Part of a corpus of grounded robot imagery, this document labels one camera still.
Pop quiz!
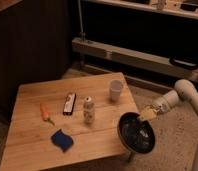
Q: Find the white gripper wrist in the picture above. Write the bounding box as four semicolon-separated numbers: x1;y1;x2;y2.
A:
138;90;180;122

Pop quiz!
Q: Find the dark ceramic bowl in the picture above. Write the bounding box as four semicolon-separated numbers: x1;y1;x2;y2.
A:
117;112;155;154

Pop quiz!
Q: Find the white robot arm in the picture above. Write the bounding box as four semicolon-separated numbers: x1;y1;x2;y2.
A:
138;79;198;171

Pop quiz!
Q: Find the white plastic cup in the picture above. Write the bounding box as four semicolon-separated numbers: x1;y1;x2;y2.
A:
109;80;123;101

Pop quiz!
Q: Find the wooden table leg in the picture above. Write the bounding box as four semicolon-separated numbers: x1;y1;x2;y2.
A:
127;152;137;163

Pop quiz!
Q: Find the long wooden bench beam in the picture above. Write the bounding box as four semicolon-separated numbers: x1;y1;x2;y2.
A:
72;37;198;82

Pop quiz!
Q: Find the small white bottle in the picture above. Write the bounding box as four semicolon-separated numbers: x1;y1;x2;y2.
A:
83;96;95;124

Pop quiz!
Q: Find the black and white box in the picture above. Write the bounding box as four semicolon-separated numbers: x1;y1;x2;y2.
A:
63;93;76;115

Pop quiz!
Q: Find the blue sponge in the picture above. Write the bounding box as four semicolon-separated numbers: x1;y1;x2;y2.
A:
51;130;73;152

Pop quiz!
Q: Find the metal pole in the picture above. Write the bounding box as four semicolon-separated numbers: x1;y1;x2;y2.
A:
77;0;85;41

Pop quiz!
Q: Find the orange carrot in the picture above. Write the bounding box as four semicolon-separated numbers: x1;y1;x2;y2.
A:
40;104;55;126

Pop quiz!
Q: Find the upper wooden shelf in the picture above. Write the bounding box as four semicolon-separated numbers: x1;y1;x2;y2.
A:
85;0;198;20

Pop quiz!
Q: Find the black handle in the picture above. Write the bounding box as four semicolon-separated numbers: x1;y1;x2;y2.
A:
169;58;198;70

